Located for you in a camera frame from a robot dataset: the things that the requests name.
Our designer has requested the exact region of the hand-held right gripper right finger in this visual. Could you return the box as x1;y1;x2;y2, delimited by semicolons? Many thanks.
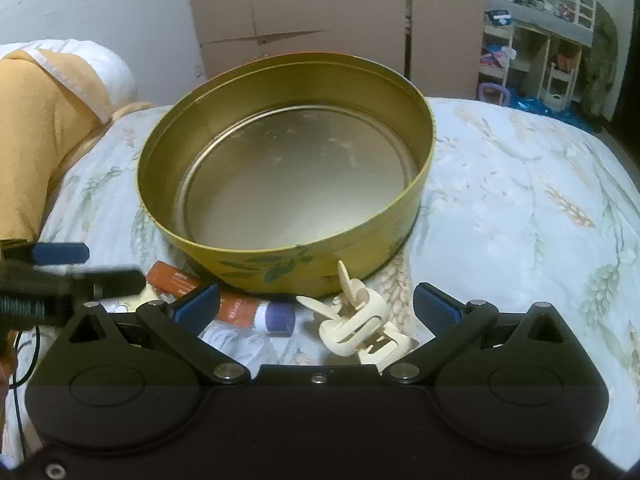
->
382;282;583;386

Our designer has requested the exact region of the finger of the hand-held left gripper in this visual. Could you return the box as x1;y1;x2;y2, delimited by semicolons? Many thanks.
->
0;240;92;267
0;265;147;302

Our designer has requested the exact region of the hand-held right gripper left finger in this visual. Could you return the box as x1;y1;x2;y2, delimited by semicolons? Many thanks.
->
60;284;252;386

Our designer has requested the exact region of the orange tube with purple cap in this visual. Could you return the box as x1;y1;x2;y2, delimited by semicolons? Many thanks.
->
146;261;297;336

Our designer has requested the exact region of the cream hair claw clip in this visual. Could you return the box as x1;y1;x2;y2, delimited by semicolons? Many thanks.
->
296;260;413;366

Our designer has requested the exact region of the round gold tin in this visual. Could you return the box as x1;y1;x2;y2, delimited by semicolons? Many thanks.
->
136;51;436;297

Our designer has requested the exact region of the white crumpled cloth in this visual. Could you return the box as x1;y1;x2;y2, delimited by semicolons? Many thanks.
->
197;321;280;367

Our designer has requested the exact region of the yellow blanket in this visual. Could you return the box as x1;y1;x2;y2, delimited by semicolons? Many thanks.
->
0;49;156;243

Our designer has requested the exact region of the floral printed bed sheet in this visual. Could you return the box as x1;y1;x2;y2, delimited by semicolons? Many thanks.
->
10;95;640;461

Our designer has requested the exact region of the white pillow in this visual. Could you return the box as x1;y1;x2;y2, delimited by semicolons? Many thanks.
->
0;37;138;126

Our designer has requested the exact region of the blue plastic sheet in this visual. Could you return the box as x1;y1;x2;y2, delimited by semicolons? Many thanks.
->
510;87;601;131

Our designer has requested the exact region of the white desk shelf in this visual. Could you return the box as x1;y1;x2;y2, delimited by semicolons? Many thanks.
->
480;0;601;111

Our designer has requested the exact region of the brown wardrobe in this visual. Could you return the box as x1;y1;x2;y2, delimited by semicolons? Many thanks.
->
185;0;488;106

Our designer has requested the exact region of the purple plastic handle item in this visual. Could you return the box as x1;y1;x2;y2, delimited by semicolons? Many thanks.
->
476;82;511;107

